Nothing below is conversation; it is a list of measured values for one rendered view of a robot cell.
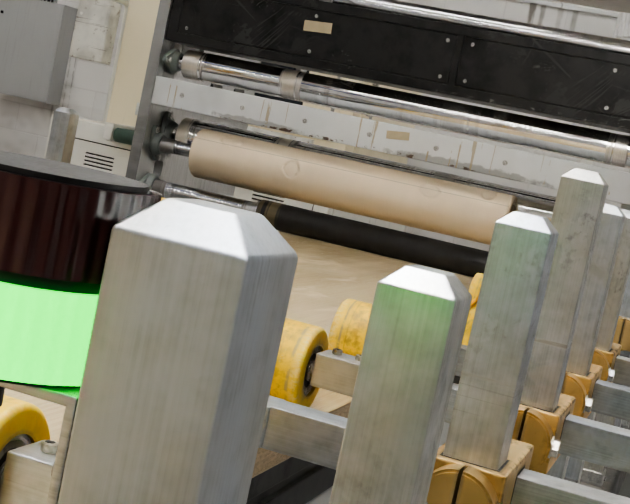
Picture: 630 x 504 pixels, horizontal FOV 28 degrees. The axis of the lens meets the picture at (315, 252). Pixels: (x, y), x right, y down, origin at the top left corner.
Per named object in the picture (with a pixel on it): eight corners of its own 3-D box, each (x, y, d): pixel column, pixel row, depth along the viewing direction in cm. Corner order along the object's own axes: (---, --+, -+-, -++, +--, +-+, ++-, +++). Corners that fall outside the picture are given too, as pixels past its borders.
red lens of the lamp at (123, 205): (182, 279, 34) (199, 198, 33) (71, 290, 28) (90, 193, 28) (-8, 229, 35) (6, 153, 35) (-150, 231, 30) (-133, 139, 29)
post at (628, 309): (597, 495, 201) (666, 203, 197) (594, 500, 198) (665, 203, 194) (575, 489, 202) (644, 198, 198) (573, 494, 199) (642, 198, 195)
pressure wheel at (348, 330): (369, 363, 131) (378, 392, 138) (393, 297, 135) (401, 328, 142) (316, 349, 133) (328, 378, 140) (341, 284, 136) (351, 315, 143)
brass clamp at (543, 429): (570, 453, 111) (583, 398, 110) (549, 483, 98) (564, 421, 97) (502, 434, 113) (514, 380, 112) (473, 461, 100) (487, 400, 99)
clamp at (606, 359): (617, 384, 158) (626, 345, 158) (607, 398, 145) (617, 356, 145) (569, 371, 160) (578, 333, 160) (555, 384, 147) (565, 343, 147)
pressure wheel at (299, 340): (330, 310, 113) (296, 363, 107) (329, 378, 118) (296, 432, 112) (270, 295, 115) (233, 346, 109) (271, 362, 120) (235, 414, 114)
